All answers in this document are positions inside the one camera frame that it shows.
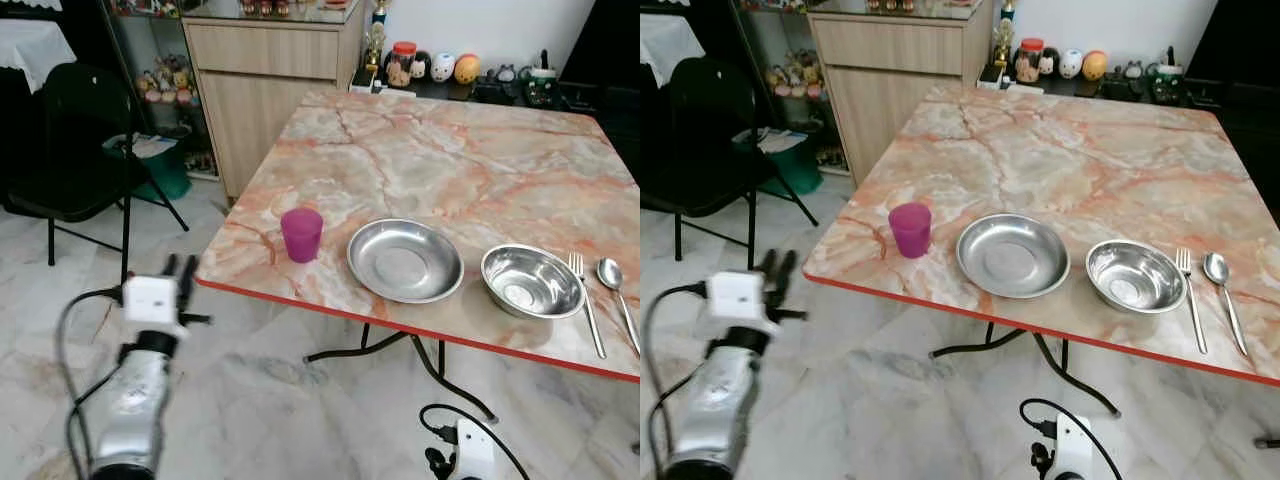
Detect deep steel bowl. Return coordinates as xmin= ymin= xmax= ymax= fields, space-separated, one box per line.
xmin=480 ymin=243 xmax=587 ymax=319
xmin=1086 ymin=239 xmax=1188 ymax=314

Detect black folding chair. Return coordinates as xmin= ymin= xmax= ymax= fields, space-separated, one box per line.
xmin=640 ymin=57 xmax=821 ymax=271
xmin=5 ymin=62 xmax=191 ymax=286

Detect green plastic bin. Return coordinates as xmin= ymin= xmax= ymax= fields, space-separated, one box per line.
xmin=103 ymin=130 xmax=193 ymax=201
xmin=735 ymin=125 xmax=824 ymax=198

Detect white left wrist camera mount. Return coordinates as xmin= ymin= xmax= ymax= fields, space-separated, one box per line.
xmin=708 ymin=272 xmax=779 ymax=331
xmin=122 ymin=275 xmax=184 ymax=328

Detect green and white mug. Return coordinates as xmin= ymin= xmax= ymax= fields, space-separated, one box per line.
xmin=1150 ymin=47 xmax=1186 ymax=104
xmin=527 ymin=50 xmax=561 ymax=106

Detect red lid glass jar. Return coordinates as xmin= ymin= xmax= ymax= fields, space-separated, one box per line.
xmin=1014 ymin=38 xmax=1045 ymax=84
xmin=388 ymin=41 xmax=419 ymax=89

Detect purple plastic cup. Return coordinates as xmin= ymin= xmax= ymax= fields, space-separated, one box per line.
xmin=280 ymin=207 xmax=325 ymax=264
xmin=889 ymin=202 xmax=933 ymax=259

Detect black television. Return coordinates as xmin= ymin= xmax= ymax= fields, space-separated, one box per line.
xmin=1185 ymin=0 xmax=1280 ymax=101
xmin=562 ymin=0 xmax=641 ymax=91

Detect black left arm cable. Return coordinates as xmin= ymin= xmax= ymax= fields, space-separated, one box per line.
xmin=643 ymin=283 xmax=713 ymax=480
xmin=55 ymin=287 xmax=126 ymax=480

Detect black metal table legs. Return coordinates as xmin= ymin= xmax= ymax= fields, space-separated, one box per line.
xmin=305 ymin=322 xmax=498 ymax=423
xmin=930 ymin=322 xmax=1121 ymax=418

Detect light wooden cabinet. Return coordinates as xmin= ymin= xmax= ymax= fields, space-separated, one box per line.
xmin=808 ymin=0 xmax=996 ymax=186
xmin=180 ymin=5 xmax=369 ymax=201

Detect glass display shelf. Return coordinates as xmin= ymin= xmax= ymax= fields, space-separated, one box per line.
xmin=735 ymin=0 xmax=846 ymax=171
xmin=100 ymin=0 xmax=221 ymax=181

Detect steel fork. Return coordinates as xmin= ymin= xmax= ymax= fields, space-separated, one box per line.
xmin=1176 ymin=247 xmax=1209 ymax=355
xmin=568 ymin=252 xmax=608 ymax=360

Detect steel spoon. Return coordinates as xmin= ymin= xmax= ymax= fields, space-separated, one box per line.
xmin=597 ymin=258 xmax=641 ymax=356
xmin=1203 ymin=252 xmax=1251 ymax=358

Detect gold trophy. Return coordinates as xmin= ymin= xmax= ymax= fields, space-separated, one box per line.
xmin=990 ymin=0 xmax=1017 ymax=71
xmin=363 ymin=0 xmax=391 ymax=76

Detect white cloth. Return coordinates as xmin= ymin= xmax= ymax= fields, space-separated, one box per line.
xmin=0 ymin=18 xmax=78 ymax=93
xmin=640 ymin=12 xmax=706 ymax=89

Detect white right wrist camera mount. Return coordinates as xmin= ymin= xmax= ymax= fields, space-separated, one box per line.
xmin=1055 ymin=415 xmax=1094 ymax=480
xmin=456 ymin=420 xmax=496 ymax=480

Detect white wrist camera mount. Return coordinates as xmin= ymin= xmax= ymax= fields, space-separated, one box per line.
xmin=456 ymin=420 xmax=496 ymax=480
xmin=122 ymin=275 xmax=184 ymax=328
xmin=708 ymin=272 xmax=779 ymax=331
xmin=1055 ymin=415 xmax=1094 ymax=480

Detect shallow steel plate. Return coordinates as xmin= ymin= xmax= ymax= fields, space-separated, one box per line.
xmin=956 ymin=213 xmax=1071 ymax=299
xmin=346 ymin=218 xmax=465 ymax=304

